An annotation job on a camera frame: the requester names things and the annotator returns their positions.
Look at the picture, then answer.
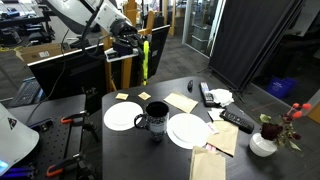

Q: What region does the wooden easel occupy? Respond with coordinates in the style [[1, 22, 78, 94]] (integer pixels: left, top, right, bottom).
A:
[[100, 0, 156, 94]]

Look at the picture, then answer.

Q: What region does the black perforated mounting table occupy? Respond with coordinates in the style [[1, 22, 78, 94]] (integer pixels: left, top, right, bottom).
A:
[[8, 94, 87, 180]]

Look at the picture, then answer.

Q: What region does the crumpled white tissue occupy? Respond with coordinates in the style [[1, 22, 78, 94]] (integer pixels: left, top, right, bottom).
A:
[[209, 88, 235, 108]]

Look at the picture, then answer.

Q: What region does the dark red rose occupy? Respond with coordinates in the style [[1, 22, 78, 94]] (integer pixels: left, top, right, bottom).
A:
[[259, 113, 304, 156]]

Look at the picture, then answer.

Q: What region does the white rimmed plate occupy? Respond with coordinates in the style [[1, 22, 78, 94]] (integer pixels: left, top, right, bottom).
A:
[[166, 112, 211, 150]]

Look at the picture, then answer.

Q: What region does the wooden post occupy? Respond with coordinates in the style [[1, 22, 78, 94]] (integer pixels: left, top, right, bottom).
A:
[[162, 0, 177, 37]]

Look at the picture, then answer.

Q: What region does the tan paper envelope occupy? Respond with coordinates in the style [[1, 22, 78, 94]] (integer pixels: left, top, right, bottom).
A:
[[163, 91, 199, 114]]

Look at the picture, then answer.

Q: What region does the grey storage crate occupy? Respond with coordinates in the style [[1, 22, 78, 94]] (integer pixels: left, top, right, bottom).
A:
[[190, 34, 210, 54], [193, 23, 213, 40]]

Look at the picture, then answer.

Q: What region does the green highlighter pen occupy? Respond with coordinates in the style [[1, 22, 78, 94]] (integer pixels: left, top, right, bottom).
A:
[[142, 39, 150, 86]]

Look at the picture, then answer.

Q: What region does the blue bin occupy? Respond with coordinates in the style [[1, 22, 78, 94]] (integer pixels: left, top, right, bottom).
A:
[[265, 76, 298, 100]]

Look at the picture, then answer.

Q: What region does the grey button remote control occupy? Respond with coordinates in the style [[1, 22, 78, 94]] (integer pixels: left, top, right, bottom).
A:
[[199, 81, 216, 108]]

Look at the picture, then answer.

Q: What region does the flat white paper plate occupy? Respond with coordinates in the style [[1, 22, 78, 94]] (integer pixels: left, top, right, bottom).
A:
[[103, 101, 144, 132]]

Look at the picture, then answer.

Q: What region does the white paper slip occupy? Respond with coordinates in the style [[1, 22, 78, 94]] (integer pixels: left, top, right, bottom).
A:
[[207, 107, 226, 122]]

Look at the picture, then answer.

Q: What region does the wrist camera on white mount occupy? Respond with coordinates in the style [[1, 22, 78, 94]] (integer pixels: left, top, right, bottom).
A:
[[104, 47, 140, 63]]

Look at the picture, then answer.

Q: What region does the thin black hanging cable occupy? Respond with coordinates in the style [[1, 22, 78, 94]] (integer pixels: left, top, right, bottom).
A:
[[24, 29, 71, 124]]

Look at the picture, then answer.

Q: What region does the large black monitor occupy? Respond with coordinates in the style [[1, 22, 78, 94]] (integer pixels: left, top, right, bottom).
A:
[[27, 24, 171, 114]]

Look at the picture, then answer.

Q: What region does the black keyboard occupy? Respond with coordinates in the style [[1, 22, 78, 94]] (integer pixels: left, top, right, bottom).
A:
[[8, 77, 43, 108]]

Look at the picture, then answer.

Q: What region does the cardboard box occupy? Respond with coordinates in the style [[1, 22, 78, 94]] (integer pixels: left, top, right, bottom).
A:
[[14, 42, 64, 64]]

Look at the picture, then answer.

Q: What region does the brown paper bag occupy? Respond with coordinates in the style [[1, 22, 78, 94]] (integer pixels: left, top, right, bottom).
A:
[[188, 145, 227, 180], [206, 120, 239, 158]]

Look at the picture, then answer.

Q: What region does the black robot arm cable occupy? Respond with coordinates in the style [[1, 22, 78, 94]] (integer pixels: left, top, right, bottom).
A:
[[79, 0, 113, 60]]

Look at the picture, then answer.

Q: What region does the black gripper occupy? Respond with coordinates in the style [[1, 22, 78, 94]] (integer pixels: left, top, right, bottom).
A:
[[111, 19, 149, 57]]

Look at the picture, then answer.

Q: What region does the yellow sticky note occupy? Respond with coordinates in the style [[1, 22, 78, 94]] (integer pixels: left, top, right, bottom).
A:
[[137, 91, 152, 101], [115, 92, 130, 101]]

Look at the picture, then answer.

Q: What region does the pink packet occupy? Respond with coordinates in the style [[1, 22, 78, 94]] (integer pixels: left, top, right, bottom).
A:
[[206, 121, 220, 135], [204, 143, 219, 154]]

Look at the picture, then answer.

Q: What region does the black speckled mug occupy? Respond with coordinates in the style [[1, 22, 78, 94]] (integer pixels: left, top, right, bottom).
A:
[[133, 100, 170, 143]]

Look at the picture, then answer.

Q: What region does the small black bracket block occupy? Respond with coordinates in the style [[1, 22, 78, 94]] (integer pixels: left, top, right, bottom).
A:
[[28, 117, 54, 133]]

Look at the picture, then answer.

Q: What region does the black remote control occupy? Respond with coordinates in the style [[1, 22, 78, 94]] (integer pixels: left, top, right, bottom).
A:
[[219, 109, 255, 135]]

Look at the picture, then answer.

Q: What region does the orange black clamp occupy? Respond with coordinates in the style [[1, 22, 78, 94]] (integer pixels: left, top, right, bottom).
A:
[[45, 152, 86, 178], [60, 110, 88, 125]]

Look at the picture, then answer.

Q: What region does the orange berry sprig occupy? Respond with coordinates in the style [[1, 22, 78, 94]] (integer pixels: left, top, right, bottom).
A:
[[284, 101, 313, 123]]

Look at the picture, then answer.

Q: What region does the black folding divider screen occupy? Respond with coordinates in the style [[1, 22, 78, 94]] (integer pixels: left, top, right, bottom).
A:
[[208, 0, 306, 91]]

